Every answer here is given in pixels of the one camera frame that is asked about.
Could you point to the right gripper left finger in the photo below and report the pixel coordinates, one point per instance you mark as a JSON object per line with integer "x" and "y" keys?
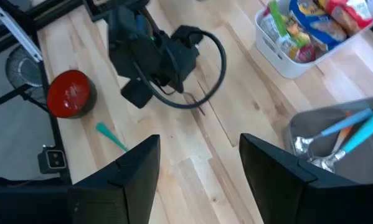
{"x": 117, "y": 196}

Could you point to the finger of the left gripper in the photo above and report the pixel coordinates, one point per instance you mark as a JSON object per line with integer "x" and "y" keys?
{"x": 137, "y": 94}

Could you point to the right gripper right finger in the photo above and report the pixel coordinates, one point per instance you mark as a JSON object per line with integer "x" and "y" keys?
{"x": 282, "y": 193}

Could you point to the yellow green ramen packet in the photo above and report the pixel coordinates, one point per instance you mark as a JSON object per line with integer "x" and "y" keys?
{"x": 282, "y": 34}

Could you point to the blue ramen packet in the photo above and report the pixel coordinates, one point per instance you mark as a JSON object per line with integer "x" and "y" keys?
{"x": 317, "y": 21}

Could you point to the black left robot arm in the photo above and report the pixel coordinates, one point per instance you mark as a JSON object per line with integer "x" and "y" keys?
{"x": 124, "y": 6}

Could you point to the red and black bowl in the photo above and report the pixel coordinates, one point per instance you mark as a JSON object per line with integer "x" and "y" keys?
{"x": 69, "y": 93}

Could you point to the grey plastic bin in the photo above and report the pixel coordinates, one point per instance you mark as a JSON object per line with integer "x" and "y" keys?
{"x": 360, "y": 165}

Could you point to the round metal mesh object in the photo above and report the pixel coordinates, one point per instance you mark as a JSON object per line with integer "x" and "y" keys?
{"x": 21, "y": 71}

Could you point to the white plastic bin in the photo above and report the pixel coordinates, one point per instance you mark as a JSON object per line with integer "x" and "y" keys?
{"x": 282, "y": 62}

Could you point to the silver aluminium extrusion bar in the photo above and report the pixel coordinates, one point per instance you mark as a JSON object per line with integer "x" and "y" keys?
{"x": 18, "y": 32}

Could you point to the black table-level camera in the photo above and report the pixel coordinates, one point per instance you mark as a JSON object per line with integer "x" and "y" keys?
{"x": 53, "y": 159}

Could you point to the black table frame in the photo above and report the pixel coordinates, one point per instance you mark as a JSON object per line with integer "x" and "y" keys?
{"x": 53, "y": 124}

